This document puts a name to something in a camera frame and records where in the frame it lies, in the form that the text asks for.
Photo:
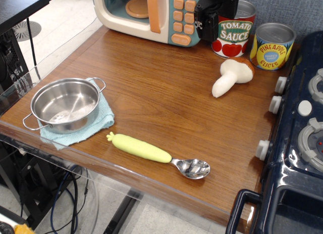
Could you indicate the dark blue toy stove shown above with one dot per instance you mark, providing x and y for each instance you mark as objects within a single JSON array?
[{"x": 290, "y": 200}]

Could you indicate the toy microwave oven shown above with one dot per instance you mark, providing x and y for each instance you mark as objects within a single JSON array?
[{"x": 166, "y": 21}]

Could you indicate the pineapple slices can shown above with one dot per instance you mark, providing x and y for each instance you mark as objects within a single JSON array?
[{"x": 272, "y": 45}]

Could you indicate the light blue folded cloth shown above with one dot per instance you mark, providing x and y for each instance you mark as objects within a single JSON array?
[{"x": 105, "y": 120}]

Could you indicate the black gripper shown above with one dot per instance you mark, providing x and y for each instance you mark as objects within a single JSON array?
[{"x": 206, "y": 16}]

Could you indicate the small stainless steel pot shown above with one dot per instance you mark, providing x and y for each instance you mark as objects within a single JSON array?
[{"x": 65, "y": 105}]

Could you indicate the spoon with green handle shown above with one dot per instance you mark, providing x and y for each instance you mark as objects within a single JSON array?
[{"x": 191, "y": 168}]

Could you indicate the plush mushroom toy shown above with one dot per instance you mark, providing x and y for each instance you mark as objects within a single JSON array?
[{"x": 233, "y": 70}]

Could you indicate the black desk at left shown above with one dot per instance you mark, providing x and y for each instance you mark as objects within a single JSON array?
[{"x": 15, "y": 11}]

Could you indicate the tomato sauce can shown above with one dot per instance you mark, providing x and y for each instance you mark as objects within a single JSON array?
[{"x": 233, "y": 34}]

